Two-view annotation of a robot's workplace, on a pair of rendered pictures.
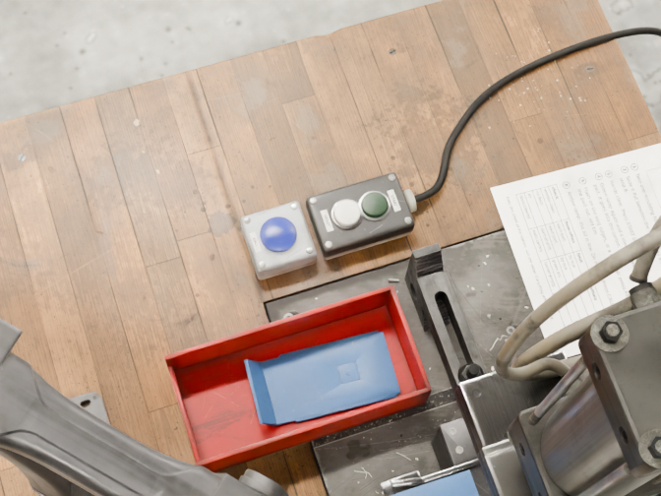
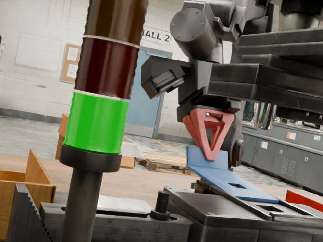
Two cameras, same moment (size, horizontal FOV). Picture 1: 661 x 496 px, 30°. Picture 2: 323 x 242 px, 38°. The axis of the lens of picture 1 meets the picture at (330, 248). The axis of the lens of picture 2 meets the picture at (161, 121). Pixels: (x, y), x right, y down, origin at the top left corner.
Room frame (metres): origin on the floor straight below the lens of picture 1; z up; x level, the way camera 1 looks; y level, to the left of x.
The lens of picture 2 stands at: (0.08, -0.76, 1.09)
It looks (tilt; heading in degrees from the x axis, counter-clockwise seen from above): 3 degrees down; 92
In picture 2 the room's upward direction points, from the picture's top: 11 degrees clockwise
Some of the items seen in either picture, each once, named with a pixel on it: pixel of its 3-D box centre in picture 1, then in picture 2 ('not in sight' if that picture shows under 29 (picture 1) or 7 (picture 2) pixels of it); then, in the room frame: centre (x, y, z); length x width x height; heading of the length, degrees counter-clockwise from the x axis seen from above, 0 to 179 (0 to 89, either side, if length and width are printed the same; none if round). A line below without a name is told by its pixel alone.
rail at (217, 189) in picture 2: not in sight; (236, 209); (0.17, -0.20, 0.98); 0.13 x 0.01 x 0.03; 114
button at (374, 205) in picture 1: (374, 207); not in sight; (0.51, -0.04, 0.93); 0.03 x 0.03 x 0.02
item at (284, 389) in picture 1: (323, 377); not in sight; (0.32, -0.01, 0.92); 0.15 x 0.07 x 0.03; 110
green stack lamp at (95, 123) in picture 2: not in sight; (97, 121); (0.03, -0.45, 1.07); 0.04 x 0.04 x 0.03
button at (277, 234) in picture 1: (277, 235); not in sight; (0.47, 0.06, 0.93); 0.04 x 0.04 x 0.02
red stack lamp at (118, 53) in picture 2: not in sight; (106, 69); (0.03, -0.45, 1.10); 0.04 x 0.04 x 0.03
